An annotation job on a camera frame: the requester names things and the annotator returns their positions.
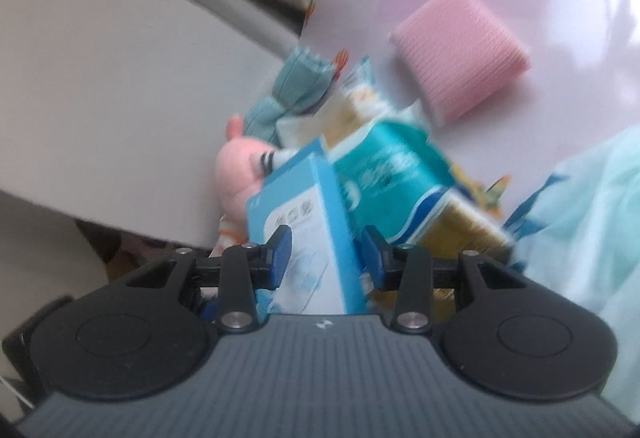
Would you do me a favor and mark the light green plastic bag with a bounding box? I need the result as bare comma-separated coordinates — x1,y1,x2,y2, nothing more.
504,127,640,421

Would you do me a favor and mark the gold snack packet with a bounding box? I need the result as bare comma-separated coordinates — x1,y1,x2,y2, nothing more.
416,190,514,264

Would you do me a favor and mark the teal tissue pack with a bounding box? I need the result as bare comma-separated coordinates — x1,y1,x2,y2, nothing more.
328,118,456,243

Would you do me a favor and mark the pink folded towel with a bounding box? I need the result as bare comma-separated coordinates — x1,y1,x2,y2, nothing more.
390,0,530,125

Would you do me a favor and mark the blue white tissue box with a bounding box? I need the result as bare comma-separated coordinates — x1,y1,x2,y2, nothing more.
246,139,367,318

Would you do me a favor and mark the teal folded cloth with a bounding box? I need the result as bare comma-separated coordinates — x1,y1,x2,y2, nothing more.
243,47,337,148

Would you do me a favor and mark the beige sofa armrest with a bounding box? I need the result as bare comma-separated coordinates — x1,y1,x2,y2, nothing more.
1,0,297,247

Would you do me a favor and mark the pink plush pig toy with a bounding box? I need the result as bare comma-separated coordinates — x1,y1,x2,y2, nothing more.
215,115,296,224

